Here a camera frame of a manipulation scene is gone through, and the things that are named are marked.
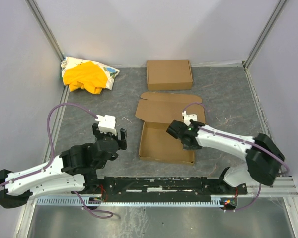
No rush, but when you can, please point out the right aluminium corner post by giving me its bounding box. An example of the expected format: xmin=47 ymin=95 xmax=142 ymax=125
xmin=243 ymin=0 xmax=288 ymax=69

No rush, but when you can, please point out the folded cardboard box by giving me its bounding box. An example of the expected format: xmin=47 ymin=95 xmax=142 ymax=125
xmin=147 ymin=59 xmax=193 ymax=91

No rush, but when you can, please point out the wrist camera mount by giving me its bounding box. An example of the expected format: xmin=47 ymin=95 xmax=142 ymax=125
xmin=182 ymin=111 xmax=198 ymax=126
xmin=95 ymin=115 xmax=117 ymax=135

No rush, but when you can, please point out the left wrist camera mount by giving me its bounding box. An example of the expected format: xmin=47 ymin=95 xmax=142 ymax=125
xmin=95 ymin=115 xmax=117 ymax=135

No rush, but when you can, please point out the aluminium corner post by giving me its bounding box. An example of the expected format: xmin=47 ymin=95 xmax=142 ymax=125
xmin=243 ymin=0 xmax=288 ymax=69
xmin=25 ymin=0 xmax=65 ymax=61

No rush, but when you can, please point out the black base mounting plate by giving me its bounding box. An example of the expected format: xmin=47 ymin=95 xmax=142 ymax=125
xmin=79 ymin=177 xmax=247 ymax=202

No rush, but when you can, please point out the slotted cable duct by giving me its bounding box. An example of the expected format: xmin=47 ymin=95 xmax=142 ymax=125
xmin=36 ymin=196 xmax=223 ymax=208

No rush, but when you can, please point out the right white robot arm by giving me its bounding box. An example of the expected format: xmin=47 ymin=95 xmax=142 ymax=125
xmin=166 ymin=119 xmax=288 ymax=187

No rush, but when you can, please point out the left aluminium corner post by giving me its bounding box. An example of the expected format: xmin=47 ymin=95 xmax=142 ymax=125
xmin=25 ymin=0 xmax=65 ymax=61

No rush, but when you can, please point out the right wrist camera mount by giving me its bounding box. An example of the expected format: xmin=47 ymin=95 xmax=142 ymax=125
xmin=182 ymin=111 xmax=198 ymax=126

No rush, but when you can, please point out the yellow cloth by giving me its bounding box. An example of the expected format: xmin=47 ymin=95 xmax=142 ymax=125
xmin=63 ymin=62 xmax=108 ymax=94

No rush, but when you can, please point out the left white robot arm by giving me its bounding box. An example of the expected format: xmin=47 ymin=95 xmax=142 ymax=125
xmin=0 ymin=123 xmax=127 ymax=209

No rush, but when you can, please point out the cardboard box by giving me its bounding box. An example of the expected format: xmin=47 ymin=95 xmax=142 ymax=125
xmin=135 ymin=91 xmax=206 ymax=166
xmin=147 ymin=59 xmax=193 ymax=91

